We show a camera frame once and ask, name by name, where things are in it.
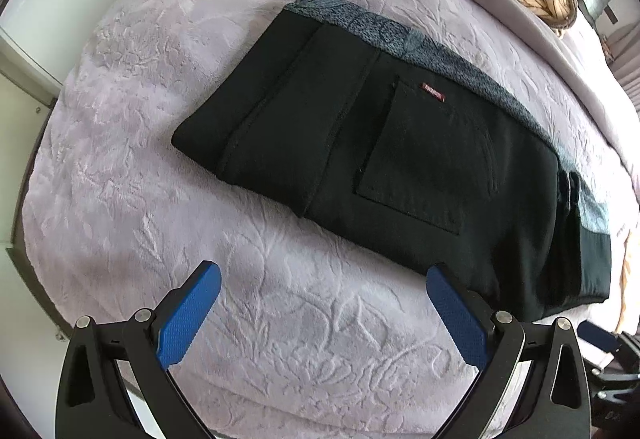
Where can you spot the lilac embossed bed blanket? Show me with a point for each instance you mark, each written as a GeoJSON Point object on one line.
{"type": "Point", "coordinates": [200, 244]}

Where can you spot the black pants with floral cuffs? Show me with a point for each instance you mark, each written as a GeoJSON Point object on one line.
{"type": "Point", "coordinates": [400, 169]}

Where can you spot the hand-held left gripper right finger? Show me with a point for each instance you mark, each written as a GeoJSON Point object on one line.
{"type": "Point", "coordinates": [457, 316]}

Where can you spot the white wardrobe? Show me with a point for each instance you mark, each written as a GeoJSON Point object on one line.
{"type": "Point", "coordinates": [50, 29]}

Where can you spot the lilac curtain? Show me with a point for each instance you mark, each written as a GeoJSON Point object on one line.
{"type": "Point", "coordinates": [627, 69]}

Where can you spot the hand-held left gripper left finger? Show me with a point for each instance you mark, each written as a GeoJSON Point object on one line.
{"type": "Point", "coordinates": [187, 319]}

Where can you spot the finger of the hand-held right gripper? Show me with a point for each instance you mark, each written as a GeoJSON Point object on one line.
{"type": "Point", "coordinates": [597, 336]}

